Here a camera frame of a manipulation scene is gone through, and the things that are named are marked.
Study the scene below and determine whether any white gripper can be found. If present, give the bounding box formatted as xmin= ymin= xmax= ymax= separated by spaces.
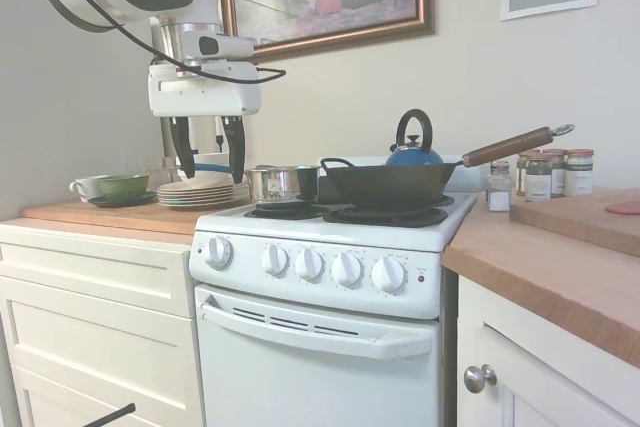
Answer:
xmin=146 ymin=60 xmax=264 ymax=185

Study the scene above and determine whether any white electric stove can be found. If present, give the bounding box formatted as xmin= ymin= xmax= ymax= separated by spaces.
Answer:
xmin=188 ymin=154 xmax=489 ymax=427

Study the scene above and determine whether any white bowl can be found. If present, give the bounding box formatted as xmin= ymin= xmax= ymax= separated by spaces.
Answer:
xmin=192 ymin=166 xmax=234 ymax=183
xmin=191 ymin=151 xmax=234 ymax=167

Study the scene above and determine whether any cream dinner plate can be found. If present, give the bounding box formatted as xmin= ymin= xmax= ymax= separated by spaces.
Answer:
xmin=156 ymin=177 xmax=237 ymax=194
xmin=158 ymin=201 xmax=235 ymax=210
xmin=156 ymin=189 xmax=237 ymax=197
xmin=156 ymin=195 xmax=236 ymax=203
xmin=157 ymin=198 xmax=236 ymax=206
xmin=156 ymin=192 xmax=237 ymax=200

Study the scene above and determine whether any green bowl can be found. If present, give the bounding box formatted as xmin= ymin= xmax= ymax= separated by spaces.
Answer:
xmin=96 ymin=172 xmax=151 ymax=196

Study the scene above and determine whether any dark green saucer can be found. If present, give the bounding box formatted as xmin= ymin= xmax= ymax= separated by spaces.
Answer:
xmin=87 ymin=190 xmax=159 ymax=209

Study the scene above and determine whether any white oven temperature knob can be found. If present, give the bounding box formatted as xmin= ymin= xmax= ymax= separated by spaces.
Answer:
xmin=203 ymin=235 xmax=235 ymax=271

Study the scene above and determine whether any white cup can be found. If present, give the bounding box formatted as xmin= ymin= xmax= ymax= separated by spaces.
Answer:
xmin=69 ymin=175 xmax=109 ymax=199

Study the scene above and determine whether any cream drawer cabinet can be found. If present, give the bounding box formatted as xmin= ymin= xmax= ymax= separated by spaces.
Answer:
xmin=0 ymin=223 xmax=207 ymax=427

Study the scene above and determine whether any white oven door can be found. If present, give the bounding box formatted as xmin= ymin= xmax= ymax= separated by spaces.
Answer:
xmin=193 ymin=282 xmax=442 ymax=427

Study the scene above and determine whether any small glass salt shaker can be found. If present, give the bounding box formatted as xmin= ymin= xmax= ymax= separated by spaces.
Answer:
xmin=486 ymin=159 xmax=513 ymax=212

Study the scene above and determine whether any glass spice jar copper lid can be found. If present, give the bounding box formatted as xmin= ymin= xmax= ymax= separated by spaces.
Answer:
xmin=515 ymin=149 xmax=541 ymax=197
xmin=524 ymin=152 xmax=553 ymax=203
xmin=564 ymin=148 xmax=595 ymax=197
xmin=542 ymin=148 xmax=569 ymax=199

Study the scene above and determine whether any silver cabinet knob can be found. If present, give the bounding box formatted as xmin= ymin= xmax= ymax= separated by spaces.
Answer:
xmin=463 ymin=363 xmax=499 ymax=395

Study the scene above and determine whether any wooden cutting board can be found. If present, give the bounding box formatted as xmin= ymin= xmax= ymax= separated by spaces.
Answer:
xmin=508 ymin=186 xmax=640 ymax=259

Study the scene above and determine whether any cream door cabinet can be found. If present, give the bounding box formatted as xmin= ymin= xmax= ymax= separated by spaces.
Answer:
xmin=452 ymin=274 xmax=640 ymax=427

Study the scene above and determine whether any pink round object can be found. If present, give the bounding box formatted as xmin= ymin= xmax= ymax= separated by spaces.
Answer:
xmin=604 ymin=201 xmax=640 ymax=217

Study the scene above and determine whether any steel saucepan blue handle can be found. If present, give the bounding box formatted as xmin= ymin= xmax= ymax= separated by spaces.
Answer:
xmin=193 ymin=161 xmax=323 ymax=205

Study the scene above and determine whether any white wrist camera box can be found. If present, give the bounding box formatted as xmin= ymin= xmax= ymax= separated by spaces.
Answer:
xmin=178 ymin=31 xmax=257 ymax=62

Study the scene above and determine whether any black wok wooden handle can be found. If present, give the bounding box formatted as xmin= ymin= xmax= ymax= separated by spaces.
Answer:
xmin=319 ymin=123 xmax=576 ymax=213

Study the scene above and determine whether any blue kettle black handle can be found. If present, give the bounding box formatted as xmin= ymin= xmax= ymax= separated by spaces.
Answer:
xmin=383 ymin=108 xmax=447 ymax=169

